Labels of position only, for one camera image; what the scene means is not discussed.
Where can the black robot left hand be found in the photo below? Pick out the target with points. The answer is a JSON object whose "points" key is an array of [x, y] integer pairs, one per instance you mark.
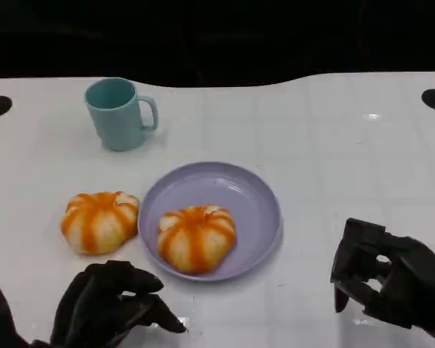
{"points": [[94, 308]]}

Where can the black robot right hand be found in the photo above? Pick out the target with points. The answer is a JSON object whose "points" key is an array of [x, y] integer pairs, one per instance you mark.
{"points": [[417, 282]]}

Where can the orange and white bread roll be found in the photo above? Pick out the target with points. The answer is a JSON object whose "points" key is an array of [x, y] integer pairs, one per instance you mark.
{"points": [[98, 224], [195, 239]]}

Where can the lilac plate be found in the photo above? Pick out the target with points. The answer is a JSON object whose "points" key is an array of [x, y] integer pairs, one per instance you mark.
{"points": [[250, 203]]}

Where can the pale green mug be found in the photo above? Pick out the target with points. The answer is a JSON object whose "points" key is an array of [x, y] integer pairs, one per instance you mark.
{"points": [[117, 123]]}

